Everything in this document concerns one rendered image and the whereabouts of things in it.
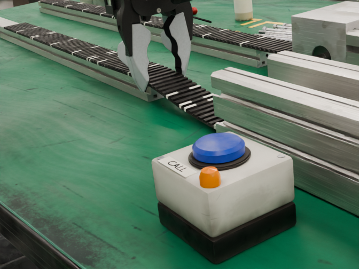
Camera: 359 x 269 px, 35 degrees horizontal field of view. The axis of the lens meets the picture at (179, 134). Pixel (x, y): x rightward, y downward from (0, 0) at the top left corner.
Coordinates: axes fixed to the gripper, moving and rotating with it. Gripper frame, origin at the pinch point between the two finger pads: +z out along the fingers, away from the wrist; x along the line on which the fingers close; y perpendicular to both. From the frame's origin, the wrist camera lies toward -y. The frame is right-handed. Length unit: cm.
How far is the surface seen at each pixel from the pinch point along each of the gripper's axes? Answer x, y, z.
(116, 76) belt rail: 2.0, 10.7, 1.2
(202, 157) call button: 15.0, -30.8, -3.7
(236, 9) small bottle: -36.7, 31.5, 0.8
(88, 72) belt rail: 2.0, 20.9, 2.5
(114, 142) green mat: 11.8, -7.5, 3.1
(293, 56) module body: -3.6, -20.8, -5.4
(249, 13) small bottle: -38.5, 29.8, 1.8
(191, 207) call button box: 17.0, -32.0, -0.8
